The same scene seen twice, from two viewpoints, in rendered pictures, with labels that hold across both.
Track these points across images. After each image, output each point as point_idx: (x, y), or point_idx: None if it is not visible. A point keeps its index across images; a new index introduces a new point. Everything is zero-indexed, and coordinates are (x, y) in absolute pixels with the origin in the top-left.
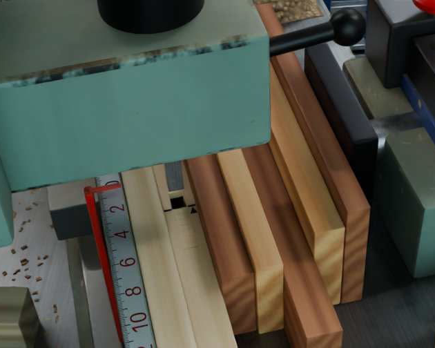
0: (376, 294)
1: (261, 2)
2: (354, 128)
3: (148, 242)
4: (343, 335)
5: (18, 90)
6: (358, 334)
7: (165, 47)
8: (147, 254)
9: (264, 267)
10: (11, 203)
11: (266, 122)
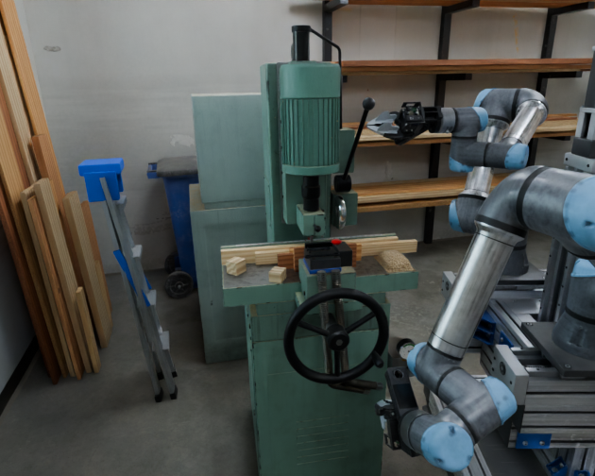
0: (296, 273)
1: (384, 261)
2: (308, 243)
3: (298, 244)
4: (287, 270)
5: (297, 207)
6: (287, 271)
7: (301, 211)
8: (296, 244)
9: (289, 248)
10: (293, 222)
11: (303, 231)
